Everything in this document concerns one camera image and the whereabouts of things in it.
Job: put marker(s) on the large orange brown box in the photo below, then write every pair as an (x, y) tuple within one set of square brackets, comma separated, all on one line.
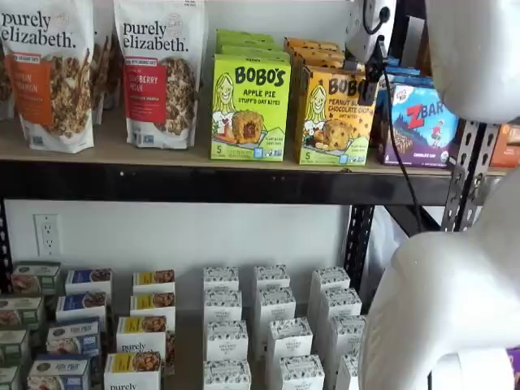
[(505, 146)]

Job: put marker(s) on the green Bobo's apple pie box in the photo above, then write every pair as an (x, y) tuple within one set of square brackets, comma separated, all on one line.
[(252, 50), (248, 105), (243, 34), (248, 42)]

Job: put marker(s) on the yellow banana nut oatmeal box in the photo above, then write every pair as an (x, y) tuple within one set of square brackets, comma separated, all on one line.
[(152, 304), (140, 341), (132, 371), (154, 280)]

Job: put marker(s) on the wooden shelf board with oatmeal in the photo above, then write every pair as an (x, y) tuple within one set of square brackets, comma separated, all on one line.
[(189, 345)]

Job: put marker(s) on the green oatmeal box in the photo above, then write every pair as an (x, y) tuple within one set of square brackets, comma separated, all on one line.
[(36, 278), (8, 380), (14, 347), (20, 313)]

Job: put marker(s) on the white patterned pantry box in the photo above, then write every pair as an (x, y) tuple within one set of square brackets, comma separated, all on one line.
[(340, 304), (277, 304), (301, 373), (226, 375), (222, 306), (221, 278), (347, 373), (227, 341), (272, 276), (289, 341), (330, 278), (345, 337)]

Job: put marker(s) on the white Purely Elizabeth granola bag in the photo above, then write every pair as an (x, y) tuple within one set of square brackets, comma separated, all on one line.
[(107, 73), (6, 81)]

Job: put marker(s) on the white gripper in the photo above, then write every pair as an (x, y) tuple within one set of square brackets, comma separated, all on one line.
[(357, 36)]

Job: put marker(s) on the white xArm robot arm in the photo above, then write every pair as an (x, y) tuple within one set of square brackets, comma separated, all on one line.
[(447, 284)]

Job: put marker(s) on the perforated metal shelf upright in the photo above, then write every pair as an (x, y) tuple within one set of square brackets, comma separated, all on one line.
[(487, 162), (455, 203)]

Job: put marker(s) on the Zbar chocolate chip box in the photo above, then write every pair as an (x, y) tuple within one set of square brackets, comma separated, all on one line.
[(422, 138), (406, 70), (410, 80)]

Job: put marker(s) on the purple snack box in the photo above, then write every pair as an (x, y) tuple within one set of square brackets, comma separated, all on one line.
[(515, 369)]

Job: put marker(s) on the granola bag orange label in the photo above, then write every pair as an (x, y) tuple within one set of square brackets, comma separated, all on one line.
[(53, 81)]

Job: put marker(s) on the granola bag red label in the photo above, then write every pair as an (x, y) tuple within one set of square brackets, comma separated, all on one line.
[(158, 81)]

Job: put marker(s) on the white plastic sheet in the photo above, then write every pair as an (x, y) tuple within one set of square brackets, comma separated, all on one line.
[(382, 252)]

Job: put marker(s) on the white wall outlet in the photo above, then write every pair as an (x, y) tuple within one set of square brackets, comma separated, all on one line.
[(46, 235)]

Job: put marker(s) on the orange Bobo's peanut butter box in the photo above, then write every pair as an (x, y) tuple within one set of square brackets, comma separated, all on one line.
[(313, 52), (308, 42), (321, 61), (333, 134)]

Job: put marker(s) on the black perforated shelf upright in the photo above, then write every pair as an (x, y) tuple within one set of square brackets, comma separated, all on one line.
[(360, 243), (4, 243)]

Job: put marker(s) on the blue oatmeal box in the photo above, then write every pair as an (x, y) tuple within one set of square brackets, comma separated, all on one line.
[(73, 337), (89, 280), (61, 373), (81, 304)]

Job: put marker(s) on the black shelf side rail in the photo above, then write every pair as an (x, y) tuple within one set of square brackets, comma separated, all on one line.
[(402, 211)]

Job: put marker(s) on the black shelf beam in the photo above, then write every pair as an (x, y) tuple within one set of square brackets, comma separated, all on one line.
[(203, 183)]

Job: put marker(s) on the wooden shelf board with snacks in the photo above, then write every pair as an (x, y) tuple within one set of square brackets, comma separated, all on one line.
[(162, 156)]

